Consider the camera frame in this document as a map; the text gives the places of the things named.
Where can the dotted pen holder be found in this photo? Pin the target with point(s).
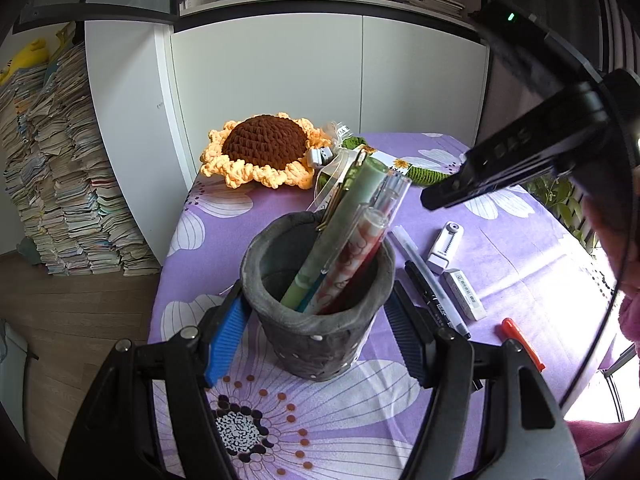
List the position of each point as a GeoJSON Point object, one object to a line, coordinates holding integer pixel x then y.
{"type": "Point", "coordinates": [310, 347]}

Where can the pale green pen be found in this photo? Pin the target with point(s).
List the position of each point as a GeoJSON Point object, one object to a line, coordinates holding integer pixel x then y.
{"type": "Point", "coordinates": [350, 200]}

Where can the stack of flat books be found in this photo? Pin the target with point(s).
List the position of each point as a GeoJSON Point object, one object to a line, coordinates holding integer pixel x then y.
{"type": "Point", "coordinates": [430, 2]}

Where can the translucent white pen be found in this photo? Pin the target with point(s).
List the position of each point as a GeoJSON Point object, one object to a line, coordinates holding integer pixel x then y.
{"type": "Point", "coordinates": [417, 260]}

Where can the red gel pen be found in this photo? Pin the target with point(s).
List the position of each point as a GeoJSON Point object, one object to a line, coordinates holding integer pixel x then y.
{"type": "Point", "coordinates": [392, 195]}

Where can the sunflower gift card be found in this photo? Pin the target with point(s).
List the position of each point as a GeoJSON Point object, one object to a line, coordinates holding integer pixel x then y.
{"type": "Point", "coordinates": [400, 162]}

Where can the green potted plant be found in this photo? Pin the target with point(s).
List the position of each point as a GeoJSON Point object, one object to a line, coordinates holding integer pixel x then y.
{"type": "Point", "coordinates": [565, 205]}

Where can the tall pile of worn books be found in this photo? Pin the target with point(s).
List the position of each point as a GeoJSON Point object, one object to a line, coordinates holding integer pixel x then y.
{"type": "Point", "coordinates": [65, 185]}

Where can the orange pen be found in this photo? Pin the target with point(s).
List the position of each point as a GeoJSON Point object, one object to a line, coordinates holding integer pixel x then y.
{"type": "Point", "coordinates": [522, 344]}

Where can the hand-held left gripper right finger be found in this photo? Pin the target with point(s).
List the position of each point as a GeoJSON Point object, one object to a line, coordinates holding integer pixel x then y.
{"type": "Point", "coordinates": [407, 340]}

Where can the yellow plush toy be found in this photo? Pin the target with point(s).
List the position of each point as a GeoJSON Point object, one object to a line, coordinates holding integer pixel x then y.
{"type": "Point", "coordinates": [22, 60]}

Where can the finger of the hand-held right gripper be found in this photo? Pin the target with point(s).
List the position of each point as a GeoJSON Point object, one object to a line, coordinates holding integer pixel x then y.
{"type": "Point", "coordinates": [460, 185]}

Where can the crochet sunflower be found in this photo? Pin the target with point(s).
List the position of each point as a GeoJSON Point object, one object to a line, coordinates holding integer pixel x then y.
{"type": "Point", "coordinates": [260, 140]}

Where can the person's right hand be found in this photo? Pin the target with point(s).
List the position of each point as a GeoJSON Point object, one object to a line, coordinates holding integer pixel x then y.
{"type": "Point", "coordinates": [627, 310]}

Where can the white bookcase cabinet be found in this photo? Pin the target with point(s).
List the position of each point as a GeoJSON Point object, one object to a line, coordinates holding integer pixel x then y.
{"type": "Point", "coordinates": [275, 85]}

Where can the white eraser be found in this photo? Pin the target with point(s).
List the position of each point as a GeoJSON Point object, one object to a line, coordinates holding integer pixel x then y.
{"type": "Point", "coordinates": [465, 287]}

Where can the person's right forearm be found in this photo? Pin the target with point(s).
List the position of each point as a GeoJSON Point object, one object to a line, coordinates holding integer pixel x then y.
{"type": "Point", "coordinates": [610, 450]}

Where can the purple floral tablecloth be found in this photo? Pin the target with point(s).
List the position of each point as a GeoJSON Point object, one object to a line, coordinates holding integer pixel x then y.
{"type": "Point", "coordinates": [510, 240]}

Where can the red patterned pen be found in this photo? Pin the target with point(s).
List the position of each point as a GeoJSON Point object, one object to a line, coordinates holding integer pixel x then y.
{"type": "Point", "coordinates": [360, 240]}

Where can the white correction tape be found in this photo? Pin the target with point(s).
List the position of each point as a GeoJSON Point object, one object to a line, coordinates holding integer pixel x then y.
{"type": "Point", "coordinates": [445, 249]}

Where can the black marker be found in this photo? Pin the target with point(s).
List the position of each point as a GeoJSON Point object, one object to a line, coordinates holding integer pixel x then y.
{"type": "Point", "coordinates": [437, 305]}

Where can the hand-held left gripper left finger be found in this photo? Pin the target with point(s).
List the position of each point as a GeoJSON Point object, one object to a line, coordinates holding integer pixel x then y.
{"type": "Point", "coordinates": [227, 340]}

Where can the blue pen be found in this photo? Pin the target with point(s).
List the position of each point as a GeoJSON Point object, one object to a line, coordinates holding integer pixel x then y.
{"type": "Point", "coordinates": [310, 297]}

